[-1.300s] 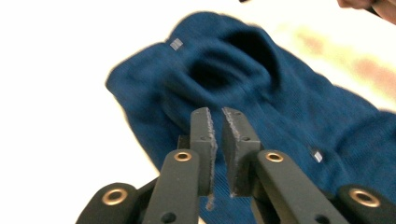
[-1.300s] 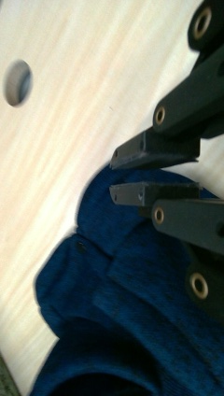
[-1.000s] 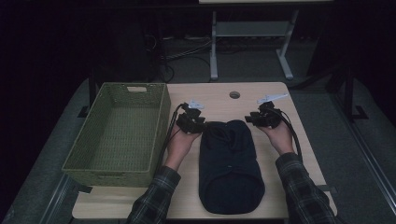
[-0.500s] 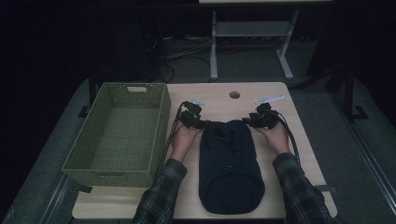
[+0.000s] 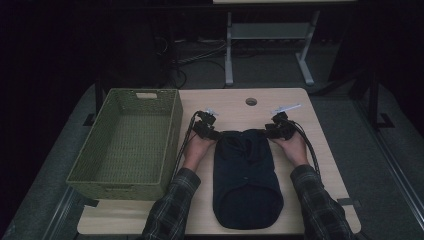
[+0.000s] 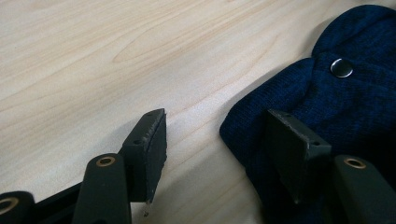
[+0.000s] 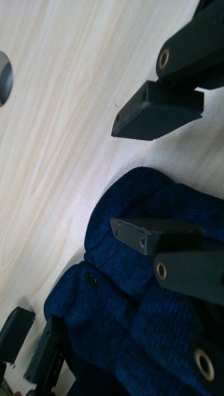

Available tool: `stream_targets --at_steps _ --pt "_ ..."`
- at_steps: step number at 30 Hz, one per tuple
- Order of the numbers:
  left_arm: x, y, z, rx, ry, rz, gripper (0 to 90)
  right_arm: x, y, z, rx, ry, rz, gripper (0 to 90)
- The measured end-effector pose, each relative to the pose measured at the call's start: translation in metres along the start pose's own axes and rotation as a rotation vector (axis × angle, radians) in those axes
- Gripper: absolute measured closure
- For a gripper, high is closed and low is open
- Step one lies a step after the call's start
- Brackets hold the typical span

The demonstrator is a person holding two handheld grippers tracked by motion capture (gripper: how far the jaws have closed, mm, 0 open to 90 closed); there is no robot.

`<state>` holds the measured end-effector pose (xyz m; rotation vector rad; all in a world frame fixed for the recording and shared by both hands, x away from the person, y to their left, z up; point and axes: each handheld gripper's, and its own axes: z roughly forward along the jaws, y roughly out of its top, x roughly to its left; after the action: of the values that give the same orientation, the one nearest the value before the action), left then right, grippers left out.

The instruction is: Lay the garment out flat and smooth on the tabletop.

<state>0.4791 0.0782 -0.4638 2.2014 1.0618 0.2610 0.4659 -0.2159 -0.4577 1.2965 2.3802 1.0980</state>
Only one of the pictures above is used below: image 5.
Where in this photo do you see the person's left hand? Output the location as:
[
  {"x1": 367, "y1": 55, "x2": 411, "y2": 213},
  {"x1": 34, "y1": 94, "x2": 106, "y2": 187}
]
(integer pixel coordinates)
[{"x1": 182, "y1": 130, "x2": 218, "y2": 173}]

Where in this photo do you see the person's right hand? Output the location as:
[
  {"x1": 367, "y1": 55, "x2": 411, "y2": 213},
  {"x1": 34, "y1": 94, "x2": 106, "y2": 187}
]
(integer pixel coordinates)
[{"x1": 269, "y1": 132, "x2": 310, "y2": 169}]

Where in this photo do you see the black tape strip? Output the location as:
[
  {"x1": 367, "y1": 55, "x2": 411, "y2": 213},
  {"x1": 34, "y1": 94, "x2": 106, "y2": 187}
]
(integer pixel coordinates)
[
  {"x1": 336, "y1": 197, "x2": 363, "y2": 209},
  {"x1": 77, "y1": 196, "x2": 100, "y2": 208}
]

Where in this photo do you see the white metal desk frame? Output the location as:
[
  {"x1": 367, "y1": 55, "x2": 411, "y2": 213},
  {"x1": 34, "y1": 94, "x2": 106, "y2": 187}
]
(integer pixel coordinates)
[{"x1": 224, "y1": 9, "x2": 322, "y2": 88}]

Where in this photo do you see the dark navy garment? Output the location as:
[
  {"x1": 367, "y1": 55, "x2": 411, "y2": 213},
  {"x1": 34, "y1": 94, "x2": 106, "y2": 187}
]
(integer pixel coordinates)
[{"x1": 212, "y1": 128, "x2": 285, "y2": 231}]

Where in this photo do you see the green woven basket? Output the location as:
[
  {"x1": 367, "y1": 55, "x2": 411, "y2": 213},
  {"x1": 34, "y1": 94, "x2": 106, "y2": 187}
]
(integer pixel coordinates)
[{"x1": 65, "y1": 87, "x2": 184, "y2": 202}]

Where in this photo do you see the black metal post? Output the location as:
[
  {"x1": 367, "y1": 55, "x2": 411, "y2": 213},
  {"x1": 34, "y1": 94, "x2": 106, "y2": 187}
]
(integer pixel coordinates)
[
  {"x1": 82, "y1": 79, "x2": 104, "y2": 128},
  {"x1": 367, "y1": 71, "x2": 396, "y2": 132}
]

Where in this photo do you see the aluminium floor rail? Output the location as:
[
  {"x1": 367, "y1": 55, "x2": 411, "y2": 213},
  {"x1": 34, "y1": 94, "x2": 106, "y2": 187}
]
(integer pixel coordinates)
[
  {"x1": 42, "y1": 186, "x2": 78, "y2": 240},
  {"x1": 353, "y1": 99, "x2": 424, "y2": 232}
]

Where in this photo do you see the bundle of floor cables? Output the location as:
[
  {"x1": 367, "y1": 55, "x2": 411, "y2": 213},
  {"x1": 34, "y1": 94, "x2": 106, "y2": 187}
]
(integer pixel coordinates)
[{"x1": 154, "y1": 35, "x2": 232, "y2": 90}]

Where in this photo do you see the hand-held gripper black cable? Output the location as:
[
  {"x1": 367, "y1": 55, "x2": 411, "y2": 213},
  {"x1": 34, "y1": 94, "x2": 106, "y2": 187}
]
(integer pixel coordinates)
[
  {"x1": 171, "y1": 110, "x2": 202, "y2": 182},
  {"x1": 289, "y1": 119, "x2": 323, "y2": 181}
]

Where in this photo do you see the left hand-held gripper black cable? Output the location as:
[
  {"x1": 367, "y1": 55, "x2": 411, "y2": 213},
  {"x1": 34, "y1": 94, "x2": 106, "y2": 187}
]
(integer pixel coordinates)
[{"x1": 171, "y1": 110, "x2": 202, "y2": 182}]

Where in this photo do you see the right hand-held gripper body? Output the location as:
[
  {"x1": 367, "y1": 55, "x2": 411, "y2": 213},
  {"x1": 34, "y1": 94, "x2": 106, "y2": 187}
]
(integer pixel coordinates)
[{"x1": 270, "y1": 103, "x2": 303, "y2": 141}]

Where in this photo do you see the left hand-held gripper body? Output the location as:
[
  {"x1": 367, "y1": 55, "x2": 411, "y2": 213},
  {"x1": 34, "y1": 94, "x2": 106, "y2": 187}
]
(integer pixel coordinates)
[{"x1": 193, "y1": 107, "x2": 220, "y2": 139}]

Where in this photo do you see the right hand-held gripper black cable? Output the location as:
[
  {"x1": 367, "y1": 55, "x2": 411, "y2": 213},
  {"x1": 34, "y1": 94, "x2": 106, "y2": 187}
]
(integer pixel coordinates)
[{"x1": 289, "y1": 119, "x2": 323, "y2": 181}]

